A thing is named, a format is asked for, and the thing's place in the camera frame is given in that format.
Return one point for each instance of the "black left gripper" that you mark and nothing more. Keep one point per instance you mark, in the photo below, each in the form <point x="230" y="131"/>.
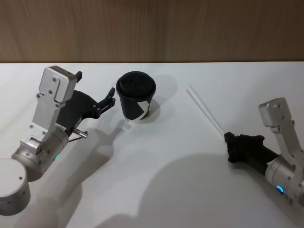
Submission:
<point x="76" y="107"/>

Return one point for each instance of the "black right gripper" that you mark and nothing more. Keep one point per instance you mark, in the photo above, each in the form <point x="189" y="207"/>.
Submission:
<point x="251" y="149"/>

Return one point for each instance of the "thin white straw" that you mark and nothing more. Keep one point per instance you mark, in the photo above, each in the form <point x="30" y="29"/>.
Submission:
<point x="205" y="109"/>

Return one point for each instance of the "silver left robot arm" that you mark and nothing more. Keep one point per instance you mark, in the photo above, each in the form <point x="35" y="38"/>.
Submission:
<point x="46" y="116"/>

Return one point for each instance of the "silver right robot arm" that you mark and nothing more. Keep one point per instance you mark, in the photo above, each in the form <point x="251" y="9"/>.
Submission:
<point x="285" y="133"/>

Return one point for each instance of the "black paper cup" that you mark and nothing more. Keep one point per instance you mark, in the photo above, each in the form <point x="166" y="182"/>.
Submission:
<point x="129" y="107"/>

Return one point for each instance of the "black plastic cup lid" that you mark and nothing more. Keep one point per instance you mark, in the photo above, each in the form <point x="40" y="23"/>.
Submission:
<point x="135" y="83"/>

